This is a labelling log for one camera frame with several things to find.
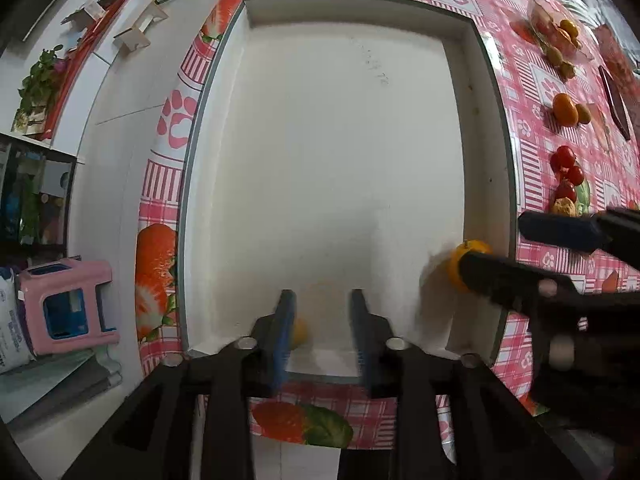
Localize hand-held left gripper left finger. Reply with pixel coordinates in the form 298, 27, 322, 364
62, 289, 301, 480

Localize green potted plant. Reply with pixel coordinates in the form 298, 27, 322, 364
12, 45, 68, 133

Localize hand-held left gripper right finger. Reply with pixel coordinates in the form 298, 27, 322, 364
340, 289, 596, 480

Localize dark smartphone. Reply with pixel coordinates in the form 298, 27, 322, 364
598, 65, 633, 141

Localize white square tray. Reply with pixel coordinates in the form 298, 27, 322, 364
177, 0, 516, 386

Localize white cardboard bracket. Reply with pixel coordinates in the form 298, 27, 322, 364
62, 0, 108, 26
114, 2, 168, 53

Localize white printed sack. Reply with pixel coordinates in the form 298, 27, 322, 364
0, 267, 36, 373

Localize orange mandarin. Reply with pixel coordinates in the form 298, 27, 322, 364
552, 92, 579, 127

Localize dark glass cabinet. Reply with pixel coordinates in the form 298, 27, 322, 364
0, 132, 78, 261

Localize pink plastic stool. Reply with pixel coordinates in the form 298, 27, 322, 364
17, 257, 121, 356

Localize clear bag of fruits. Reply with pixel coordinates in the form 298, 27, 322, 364
527, 0, 596, 61

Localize small orange citrus fruit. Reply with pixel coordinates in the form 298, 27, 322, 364
447, 239, 493, 293

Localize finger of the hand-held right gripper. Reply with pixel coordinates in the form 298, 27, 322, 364
459, 251, 586, 321
517, 207, 640, 261

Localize pink printed tablecloth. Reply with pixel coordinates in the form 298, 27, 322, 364
135, 0, 640, 451

